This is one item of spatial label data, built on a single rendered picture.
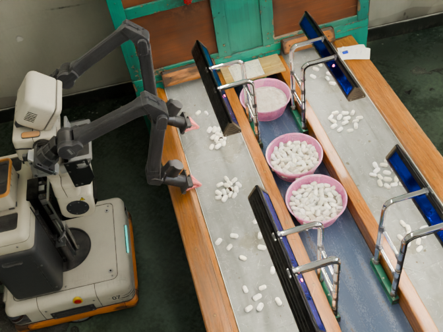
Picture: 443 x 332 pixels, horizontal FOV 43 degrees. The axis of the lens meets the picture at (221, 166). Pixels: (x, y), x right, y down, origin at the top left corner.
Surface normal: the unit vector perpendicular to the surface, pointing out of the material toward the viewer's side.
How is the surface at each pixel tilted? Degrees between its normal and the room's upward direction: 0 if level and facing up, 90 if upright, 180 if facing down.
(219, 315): 0
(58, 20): 90
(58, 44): 90
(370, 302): 0
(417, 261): 0
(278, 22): 90
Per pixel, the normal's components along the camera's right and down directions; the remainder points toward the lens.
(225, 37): 0.25, 0.71
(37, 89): 0.56, -0.63
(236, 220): -0.12, -0.65
